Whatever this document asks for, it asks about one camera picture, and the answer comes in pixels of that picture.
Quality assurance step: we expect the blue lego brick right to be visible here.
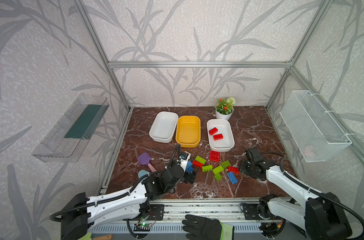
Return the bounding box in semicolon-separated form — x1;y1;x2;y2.
227;172;238;185

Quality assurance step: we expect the blue lego brick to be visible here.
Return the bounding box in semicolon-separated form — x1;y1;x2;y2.
186;161;194;174
227;172;238;185

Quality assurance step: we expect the yellow rectangular bin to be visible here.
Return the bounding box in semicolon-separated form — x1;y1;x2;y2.
175;116;201;148

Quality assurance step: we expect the green lego brick top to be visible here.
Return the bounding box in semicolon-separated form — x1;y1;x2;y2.
195;156;206;165

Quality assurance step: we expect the black work glove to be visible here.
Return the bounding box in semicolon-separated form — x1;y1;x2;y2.
182;215;235;240

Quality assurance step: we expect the small green lego square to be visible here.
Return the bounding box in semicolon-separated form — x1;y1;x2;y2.
214;173;223;182

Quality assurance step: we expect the left white rectangular bin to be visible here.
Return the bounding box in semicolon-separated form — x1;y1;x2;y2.
149;112;179;143

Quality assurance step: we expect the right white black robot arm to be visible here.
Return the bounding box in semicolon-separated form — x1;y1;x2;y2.
240;148;364;240

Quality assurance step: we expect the clear plastic wall shelf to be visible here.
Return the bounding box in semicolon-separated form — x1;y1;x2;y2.
32;94;109;163

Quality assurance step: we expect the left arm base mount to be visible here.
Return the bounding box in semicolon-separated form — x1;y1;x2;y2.
138;203;165;221

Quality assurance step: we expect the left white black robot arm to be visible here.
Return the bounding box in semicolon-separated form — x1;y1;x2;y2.
49;145;191;240

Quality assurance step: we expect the potted artificial flower plant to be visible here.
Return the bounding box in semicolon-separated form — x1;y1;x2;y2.
216;97;236;120

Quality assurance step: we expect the right white rectangular bin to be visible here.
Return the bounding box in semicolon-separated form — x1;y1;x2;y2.
207;119;235;153

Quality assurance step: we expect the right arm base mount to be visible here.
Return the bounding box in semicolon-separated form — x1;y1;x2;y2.
240;195;277;221

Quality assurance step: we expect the white rectangular bin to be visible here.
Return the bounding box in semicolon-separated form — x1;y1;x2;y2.
149;112;179;143
207;119;235;153

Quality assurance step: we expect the white wire mesh basket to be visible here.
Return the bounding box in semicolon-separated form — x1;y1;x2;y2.
280;90;352;163

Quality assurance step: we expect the purple pink toy spatula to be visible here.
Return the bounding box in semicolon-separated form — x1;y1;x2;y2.
137;153;157;173

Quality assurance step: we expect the green lego brick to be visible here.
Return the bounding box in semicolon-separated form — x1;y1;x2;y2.
202;165;213;172
195;156;206;165
212;166;224;175

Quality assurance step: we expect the large red lego brick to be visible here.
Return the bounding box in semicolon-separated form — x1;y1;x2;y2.
209;151;221;163

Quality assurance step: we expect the blue lego brick middle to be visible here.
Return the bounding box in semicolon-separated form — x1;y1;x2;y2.
186;161;194;174

